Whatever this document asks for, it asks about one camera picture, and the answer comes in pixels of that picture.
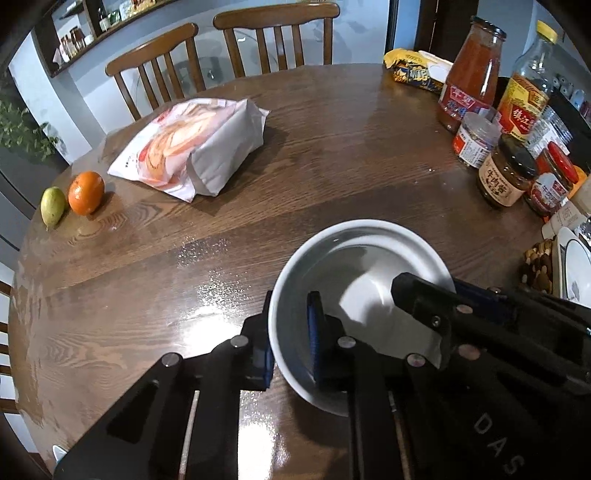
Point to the wooden dining chair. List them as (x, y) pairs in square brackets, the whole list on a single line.
[(277, 14), (4, 346), (152, 50)]

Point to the chili sauce jar red lid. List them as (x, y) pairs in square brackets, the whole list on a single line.
[(549, 191)]

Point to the yellow snack packet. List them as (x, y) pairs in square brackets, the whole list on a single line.
[(408, 67)]

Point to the wooden wall shelf with jars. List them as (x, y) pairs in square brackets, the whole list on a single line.
[(78, 41)]

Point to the orange tangerine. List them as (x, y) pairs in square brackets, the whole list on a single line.
[(86, 194)]

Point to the green leafy plant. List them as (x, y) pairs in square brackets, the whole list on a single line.
[(25, 129)]

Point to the oil bottle with yellow cap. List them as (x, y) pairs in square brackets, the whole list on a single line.
[(521, 106)]

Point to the white plate with blue pattern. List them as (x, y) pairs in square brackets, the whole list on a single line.
[(577, 258)]

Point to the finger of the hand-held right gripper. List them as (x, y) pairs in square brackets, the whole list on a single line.
[(429, 309), (480, 295)]

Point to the clear ribbed plastic bottle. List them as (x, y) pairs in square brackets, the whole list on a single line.
[(551, 127)]

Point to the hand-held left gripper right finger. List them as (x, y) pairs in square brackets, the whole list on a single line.
[(315, 341)]

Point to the red sauce glass bottle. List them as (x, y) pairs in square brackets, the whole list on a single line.
[(471, 69)]

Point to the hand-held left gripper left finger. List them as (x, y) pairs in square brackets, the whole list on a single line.
[(267, 367)]

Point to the small clear jar white lid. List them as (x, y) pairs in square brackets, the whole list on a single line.
[(475, 143)]

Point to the white ceramic bowl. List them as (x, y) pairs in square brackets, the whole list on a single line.
[(364, 258)]

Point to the white bread bag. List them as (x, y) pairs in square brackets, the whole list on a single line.
[(184, 138)]

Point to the brown sauce jar black lid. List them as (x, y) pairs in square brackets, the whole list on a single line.
[(503, 180)]

